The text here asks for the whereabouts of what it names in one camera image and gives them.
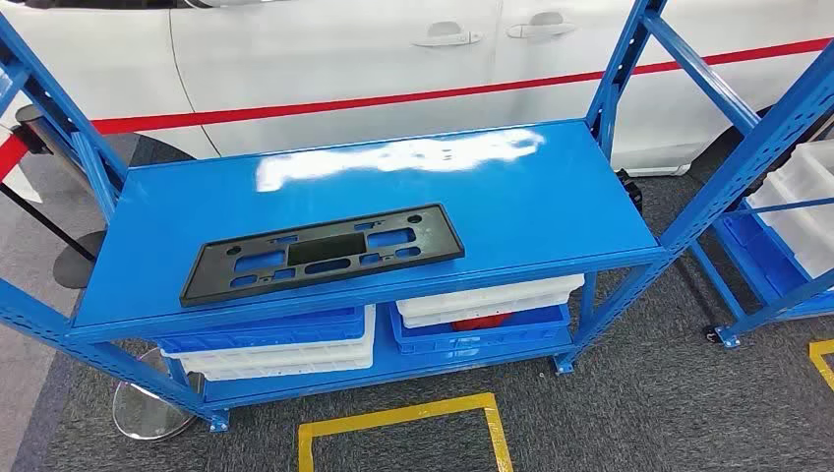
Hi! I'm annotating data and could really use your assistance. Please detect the black plastic plate part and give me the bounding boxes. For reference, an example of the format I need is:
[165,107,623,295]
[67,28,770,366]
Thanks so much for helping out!
[179,203,466,308]

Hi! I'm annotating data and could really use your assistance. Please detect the blue metal shelf rack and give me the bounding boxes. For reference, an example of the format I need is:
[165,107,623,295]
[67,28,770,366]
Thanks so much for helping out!
[0,0,834,435]

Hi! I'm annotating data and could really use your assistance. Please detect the white plastic crate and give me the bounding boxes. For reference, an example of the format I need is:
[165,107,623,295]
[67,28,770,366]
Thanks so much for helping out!
[745,140,834,281]
[395,273,586,320]
[400,291,572,330]
[160,304,378,373]
[182,354,375,384]

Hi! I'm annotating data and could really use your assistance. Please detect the red item in crate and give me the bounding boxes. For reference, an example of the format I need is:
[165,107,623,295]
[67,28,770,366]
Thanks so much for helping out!
[452,313,514,332]

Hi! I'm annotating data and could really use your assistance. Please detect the blue plastic crate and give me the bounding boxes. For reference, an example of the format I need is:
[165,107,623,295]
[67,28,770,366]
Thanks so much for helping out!
[389,302,573,358]
[719,211,815,308]
[157,306,366,356]

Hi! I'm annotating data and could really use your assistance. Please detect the red barrier belt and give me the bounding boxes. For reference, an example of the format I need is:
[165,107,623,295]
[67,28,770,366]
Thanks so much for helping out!
[0,36,834,184]

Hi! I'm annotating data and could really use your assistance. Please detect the white car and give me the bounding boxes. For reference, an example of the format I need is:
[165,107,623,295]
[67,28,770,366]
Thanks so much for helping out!
[0,0,834,177]

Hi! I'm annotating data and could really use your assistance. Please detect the small black device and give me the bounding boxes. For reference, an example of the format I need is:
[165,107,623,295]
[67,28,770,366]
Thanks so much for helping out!
[615,169,644,213]

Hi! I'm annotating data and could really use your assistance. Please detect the blue rack on casters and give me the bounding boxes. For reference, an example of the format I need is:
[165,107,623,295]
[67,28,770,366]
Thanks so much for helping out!
[686,137,834,350]

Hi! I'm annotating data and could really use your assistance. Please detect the chrome stanchion post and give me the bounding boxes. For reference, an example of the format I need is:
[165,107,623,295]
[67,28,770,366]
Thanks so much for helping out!
[13,103,204,443]

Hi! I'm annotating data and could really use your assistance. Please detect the black stanchion post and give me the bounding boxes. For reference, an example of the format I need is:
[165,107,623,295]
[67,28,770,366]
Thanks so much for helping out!
[0,184,109,290]

